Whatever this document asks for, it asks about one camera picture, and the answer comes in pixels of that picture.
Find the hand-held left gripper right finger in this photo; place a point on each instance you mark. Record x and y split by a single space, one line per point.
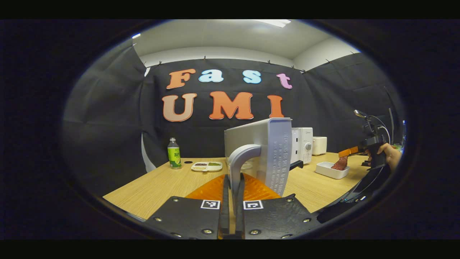
280 217

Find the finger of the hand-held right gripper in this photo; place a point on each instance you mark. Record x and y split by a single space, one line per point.
350 151

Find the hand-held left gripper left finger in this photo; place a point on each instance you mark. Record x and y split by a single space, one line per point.
187 219

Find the red meat piece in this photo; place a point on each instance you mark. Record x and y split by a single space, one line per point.
340 163

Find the white microwave oven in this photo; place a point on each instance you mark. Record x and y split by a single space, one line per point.
266 144

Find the white rectangular tray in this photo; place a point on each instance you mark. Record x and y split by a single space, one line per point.
329 172

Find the small white appliance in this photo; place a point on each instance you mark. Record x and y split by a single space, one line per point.
320 145

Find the white divided dish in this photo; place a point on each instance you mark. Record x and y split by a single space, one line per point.
206 166

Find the green label drink bottle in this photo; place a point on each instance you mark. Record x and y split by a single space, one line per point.
174 154

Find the black backdrop cloth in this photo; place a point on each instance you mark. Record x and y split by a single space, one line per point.
107 126

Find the long ceiling light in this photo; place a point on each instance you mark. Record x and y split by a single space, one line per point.
275 23

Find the small ceiling light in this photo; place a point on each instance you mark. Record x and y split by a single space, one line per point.
136 36

